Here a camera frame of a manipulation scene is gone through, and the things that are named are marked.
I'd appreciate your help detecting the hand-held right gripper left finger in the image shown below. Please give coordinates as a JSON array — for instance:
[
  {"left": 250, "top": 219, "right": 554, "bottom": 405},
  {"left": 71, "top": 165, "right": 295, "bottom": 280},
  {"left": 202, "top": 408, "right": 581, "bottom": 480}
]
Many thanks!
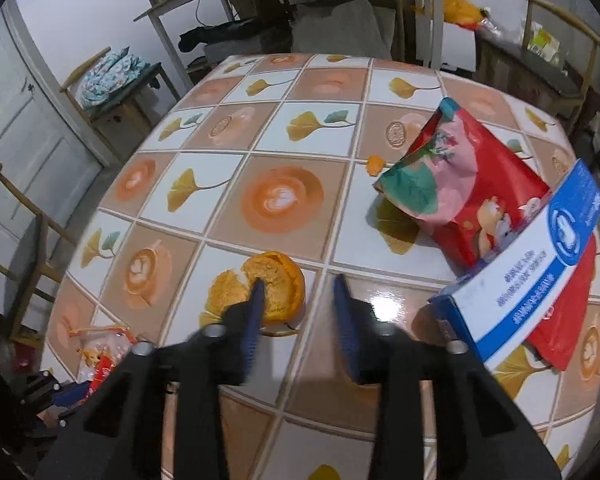
[{"left": 35, "top": 277, "right": 268, "bottom": 480}]

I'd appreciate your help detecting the light wooden chair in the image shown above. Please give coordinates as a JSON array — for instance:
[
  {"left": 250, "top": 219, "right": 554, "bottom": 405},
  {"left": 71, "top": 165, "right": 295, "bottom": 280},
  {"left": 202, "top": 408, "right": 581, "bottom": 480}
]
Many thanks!
[
  {"left": 0, "top": 162, "right": 78, "bottom": 341},
  {"left": 60, "top": 46, "right": 181, "bottom": 156}
]

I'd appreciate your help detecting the brown cardboard box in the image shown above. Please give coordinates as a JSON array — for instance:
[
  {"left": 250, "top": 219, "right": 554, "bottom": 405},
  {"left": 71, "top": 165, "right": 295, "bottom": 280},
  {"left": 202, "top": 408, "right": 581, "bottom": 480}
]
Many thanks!
[{"left": 229, "top": 0, "right": 281, "bottom": 20}]

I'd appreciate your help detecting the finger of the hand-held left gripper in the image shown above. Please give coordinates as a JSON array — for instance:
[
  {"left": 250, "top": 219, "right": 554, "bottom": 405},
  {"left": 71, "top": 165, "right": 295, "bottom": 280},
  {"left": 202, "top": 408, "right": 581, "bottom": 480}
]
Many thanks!
[{"left": 20, "top": 370, "right": 93, "bottom": 428}]

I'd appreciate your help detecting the blue white cardboard box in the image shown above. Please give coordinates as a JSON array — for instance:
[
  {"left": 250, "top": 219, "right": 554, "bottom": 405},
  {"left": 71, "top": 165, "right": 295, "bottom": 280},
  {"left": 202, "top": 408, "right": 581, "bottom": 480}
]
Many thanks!
[{"left": 427, "top": 158, "right": 600, "bottom": 363}]

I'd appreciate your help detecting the floral red snack bag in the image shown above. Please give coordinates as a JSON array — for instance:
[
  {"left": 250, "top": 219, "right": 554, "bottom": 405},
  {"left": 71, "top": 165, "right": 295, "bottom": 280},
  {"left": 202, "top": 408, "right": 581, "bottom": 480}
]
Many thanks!
[{"left": 372, "top": 97, "right": 551, "bottom": 268}]

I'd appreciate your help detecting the grey cushion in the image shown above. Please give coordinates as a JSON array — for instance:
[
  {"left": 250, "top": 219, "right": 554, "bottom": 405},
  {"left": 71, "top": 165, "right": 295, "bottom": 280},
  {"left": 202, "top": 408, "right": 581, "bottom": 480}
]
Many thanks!
[{"left": 290, "top": 0, "right": 397, "bottom": 58}]

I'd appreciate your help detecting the large orange peel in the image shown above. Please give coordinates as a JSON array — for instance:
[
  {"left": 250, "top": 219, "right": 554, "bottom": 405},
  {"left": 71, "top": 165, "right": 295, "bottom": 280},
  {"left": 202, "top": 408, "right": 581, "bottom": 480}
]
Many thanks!
[{"left": 200, "top": 251, "right": 307, "bottom": 337}]

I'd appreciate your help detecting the white panel door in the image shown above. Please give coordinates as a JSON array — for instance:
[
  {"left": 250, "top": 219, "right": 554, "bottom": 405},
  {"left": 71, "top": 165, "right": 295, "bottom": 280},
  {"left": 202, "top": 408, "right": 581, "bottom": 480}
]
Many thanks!
[{"left": 0, "top": 0, "right": 106, "bottom": 241}]

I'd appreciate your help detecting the floral cloth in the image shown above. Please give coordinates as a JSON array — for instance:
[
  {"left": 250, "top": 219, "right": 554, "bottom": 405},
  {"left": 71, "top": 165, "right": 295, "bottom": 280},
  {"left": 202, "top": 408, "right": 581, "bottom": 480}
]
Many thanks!
[{"left": 77, "top": 47, "right": 148, "bottom": 106}]

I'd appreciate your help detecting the black cloth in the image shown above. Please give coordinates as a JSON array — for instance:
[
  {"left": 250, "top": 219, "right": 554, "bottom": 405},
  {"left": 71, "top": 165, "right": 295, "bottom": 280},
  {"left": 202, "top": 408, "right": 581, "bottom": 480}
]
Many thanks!
[{"left": 179, "top": 20, "right": 261, "bottom": 53}]

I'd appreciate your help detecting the green white food packet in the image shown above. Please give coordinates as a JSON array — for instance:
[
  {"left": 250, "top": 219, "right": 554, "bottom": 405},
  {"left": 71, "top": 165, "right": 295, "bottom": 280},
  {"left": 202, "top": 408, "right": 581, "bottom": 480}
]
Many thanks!
[{"left": 525, "top": 27, "right": 563, "bottom": 63}]

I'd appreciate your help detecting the yellow plastic bag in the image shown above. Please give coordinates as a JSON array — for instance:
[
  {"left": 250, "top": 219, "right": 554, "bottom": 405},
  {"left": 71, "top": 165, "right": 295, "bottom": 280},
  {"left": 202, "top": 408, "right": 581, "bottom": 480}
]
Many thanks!
[{"left": 442, "top": 0, "right": 488, "bottom": 33}]

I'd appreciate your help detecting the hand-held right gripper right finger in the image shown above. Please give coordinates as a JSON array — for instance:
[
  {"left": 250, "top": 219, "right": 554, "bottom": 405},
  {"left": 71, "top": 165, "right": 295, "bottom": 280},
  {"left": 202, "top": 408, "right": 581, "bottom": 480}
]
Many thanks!
[{"left": 332, "top": 274, "right": 563, "bottom": 480}]

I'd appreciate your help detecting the clear snack wrapper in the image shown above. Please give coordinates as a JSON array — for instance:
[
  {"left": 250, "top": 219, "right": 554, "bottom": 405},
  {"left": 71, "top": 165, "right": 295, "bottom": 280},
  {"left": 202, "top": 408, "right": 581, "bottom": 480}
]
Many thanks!
[{"left": 70, "top": 326, "right": 133, "bottom": 396}]

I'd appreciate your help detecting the wooden chair black seat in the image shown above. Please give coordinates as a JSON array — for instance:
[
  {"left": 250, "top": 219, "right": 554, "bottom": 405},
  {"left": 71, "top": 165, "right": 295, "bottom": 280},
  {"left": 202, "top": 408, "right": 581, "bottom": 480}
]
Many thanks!
[{"left": 472, "top": 0, "right": 600, "bottom": 136}]

